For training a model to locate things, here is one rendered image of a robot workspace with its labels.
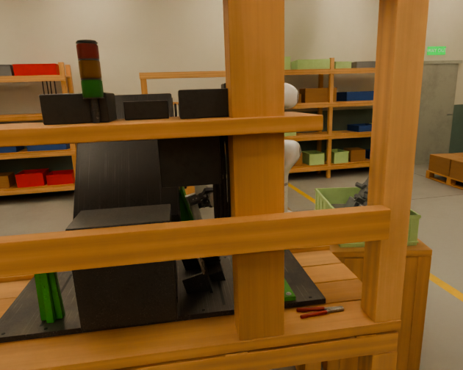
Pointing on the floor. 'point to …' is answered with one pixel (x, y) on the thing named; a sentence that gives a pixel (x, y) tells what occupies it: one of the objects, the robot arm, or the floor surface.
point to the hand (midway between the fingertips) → (195, 202)
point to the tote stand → (412, 290)
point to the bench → (211, 335)
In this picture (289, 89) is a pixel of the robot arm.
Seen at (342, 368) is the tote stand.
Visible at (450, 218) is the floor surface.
